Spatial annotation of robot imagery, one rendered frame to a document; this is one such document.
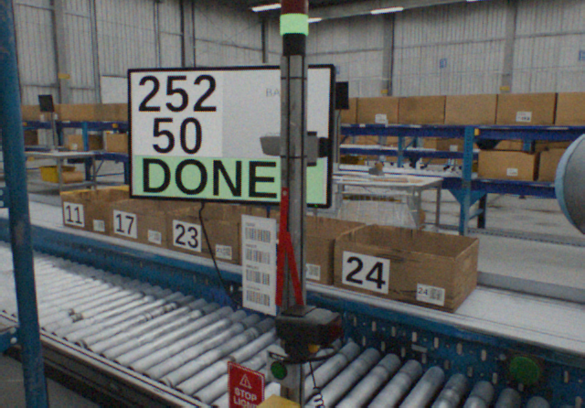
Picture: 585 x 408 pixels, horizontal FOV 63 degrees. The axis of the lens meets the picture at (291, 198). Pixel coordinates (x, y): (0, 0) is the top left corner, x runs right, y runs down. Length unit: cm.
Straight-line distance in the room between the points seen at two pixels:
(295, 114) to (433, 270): 75
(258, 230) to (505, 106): 517
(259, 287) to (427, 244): 90
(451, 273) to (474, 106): 468
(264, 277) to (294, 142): 28
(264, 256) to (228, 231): 89
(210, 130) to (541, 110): 507
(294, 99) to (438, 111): 530
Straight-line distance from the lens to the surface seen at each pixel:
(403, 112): 628
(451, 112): 609
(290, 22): 90
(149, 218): 216
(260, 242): 96
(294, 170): 89
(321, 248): 161
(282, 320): 90
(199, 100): 110
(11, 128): 76
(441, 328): 144
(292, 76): 89
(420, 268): 147
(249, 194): 106
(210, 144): 109
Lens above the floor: 144
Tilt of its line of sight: 9 degrees down
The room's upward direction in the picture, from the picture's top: straight up
